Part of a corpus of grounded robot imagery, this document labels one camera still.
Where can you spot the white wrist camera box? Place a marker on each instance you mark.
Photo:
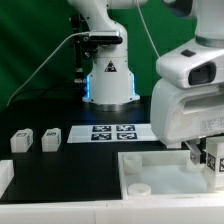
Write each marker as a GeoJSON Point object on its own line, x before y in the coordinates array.
{"type": "Point", "coordinates": [192, 65]}

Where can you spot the white left wall fixture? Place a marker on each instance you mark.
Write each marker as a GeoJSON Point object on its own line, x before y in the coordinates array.
{"type": "Point", "coordinates": [6, 175]}

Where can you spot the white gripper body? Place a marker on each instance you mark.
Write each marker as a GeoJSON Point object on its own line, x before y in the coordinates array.
{"type": "Point", "coordinates": [178, 115]}

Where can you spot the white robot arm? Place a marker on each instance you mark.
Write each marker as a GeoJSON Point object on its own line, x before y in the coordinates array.
{"type": "Point", "coordinates": [110, 82]}

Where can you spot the white front wall fixture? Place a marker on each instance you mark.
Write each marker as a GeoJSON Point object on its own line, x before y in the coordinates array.
{"type": "Point", "coordinates": [151, 211]}

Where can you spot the white sheet with markers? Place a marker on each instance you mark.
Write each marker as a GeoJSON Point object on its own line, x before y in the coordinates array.
{"type": "Point", "coordinates": [111, 133]}

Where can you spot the white wall fixture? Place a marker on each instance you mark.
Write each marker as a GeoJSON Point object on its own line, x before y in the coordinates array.
{"type": "Point", "coordinates": [151, 211]}
{"type": "Point", "coordinates": [6, 175]}

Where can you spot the black camera stand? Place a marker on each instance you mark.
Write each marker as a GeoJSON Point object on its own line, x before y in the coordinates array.
{"type": "Point", "coordinates": [83, 50]}

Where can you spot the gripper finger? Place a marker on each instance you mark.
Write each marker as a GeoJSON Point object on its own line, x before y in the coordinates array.
{"type": "Point", "coordinates": [195, 152]}

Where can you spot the white square tabletop part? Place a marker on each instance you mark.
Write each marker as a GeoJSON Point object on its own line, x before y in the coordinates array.
{"type": "Point", "coordinates": [163, 174]}

